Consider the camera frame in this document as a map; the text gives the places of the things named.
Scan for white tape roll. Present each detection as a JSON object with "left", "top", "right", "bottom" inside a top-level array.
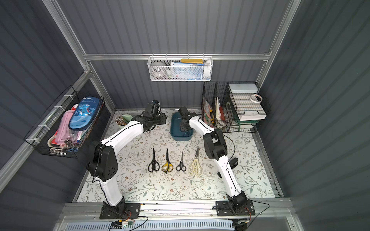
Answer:
[{"left": 250, "top": 94, "right": 263, "bottom": 104}]

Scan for blue shark pencil case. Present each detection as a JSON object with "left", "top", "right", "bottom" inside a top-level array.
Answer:
[{"left": 68, "top": 96, "right": 103, "bottom": 131}]

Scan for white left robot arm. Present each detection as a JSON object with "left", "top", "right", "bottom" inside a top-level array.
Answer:
[{"left": 88, "top": 100, "right": 167, "bottom": 208}]

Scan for large black scissors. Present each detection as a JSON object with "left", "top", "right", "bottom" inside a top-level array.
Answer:
[{"left": 148, "top": 148, "right": 160, "bottom": 173}]

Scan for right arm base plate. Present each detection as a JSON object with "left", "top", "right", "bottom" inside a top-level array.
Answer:
[{"left": 213, "top": 199, "right": 256, "bottom": 217}]

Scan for black wire desk organizer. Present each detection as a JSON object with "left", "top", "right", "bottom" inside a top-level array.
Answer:
[{"left": 201, "top": 82, "right": 271, "bottom": 133}]

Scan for yellow case in basket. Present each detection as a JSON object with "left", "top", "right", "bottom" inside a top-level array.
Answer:
[{"left": 180, "top": 58, "right": 204, "bottom": 64}]

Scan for pink pencil case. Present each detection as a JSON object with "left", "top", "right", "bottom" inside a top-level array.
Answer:
[{"left": 52, "top": 110, "right": 74, "bottom": 145}]

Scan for black wire side basket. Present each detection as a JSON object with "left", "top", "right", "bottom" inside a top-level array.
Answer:
[{"left": 24, "top": 86, "right": 105, "bottom": 158}]

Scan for cream handled kitchen scissors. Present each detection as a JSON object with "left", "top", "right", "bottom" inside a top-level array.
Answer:
[{"left": 188, "top": 148, "right": 202, "bottom": 176}]

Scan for tape roll in basket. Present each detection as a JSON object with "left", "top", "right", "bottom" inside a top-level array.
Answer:
[{"left": 148, "top": 62, "right": 166, "bottom": 79}]

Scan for teal plastic storage box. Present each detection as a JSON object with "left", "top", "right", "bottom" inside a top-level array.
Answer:
[{"left": 170, "top": 112, "right": 193, "bottom": 141}]

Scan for mint green pen cup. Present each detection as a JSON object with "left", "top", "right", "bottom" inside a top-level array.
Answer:
[{"left": 115, "top": 114, "right": 133, "bottom": 129}]

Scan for small black scissors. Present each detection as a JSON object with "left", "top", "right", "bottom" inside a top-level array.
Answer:
[{"left": 176, "top": 152, "right": 187, "bottom": 172}]

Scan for white wire wall basket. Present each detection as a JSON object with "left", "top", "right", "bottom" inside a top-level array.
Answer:
[{"left": 147, "top": 57, "right": 214, "bottom": 82}]

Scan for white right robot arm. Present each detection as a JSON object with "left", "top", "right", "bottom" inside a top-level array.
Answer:
[{"left": 178, "top": 107, "right": 248, "bottom": 213}]

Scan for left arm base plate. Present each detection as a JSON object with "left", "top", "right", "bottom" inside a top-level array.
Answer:
[{"left": 99, "top": 203, "right": 141, "bottom": 220}]

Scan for yellow handled scissors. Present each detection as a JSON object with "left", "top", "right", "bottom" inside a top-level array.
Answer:
[{"left": 161, "top": 149, "right": 173, "bottom": 174}]

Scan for checkered white notebook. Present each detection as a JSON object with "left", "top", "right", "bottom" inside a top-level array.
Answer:
[{"left": 230, "top": 93, "right": 267, "bottom": 121}]

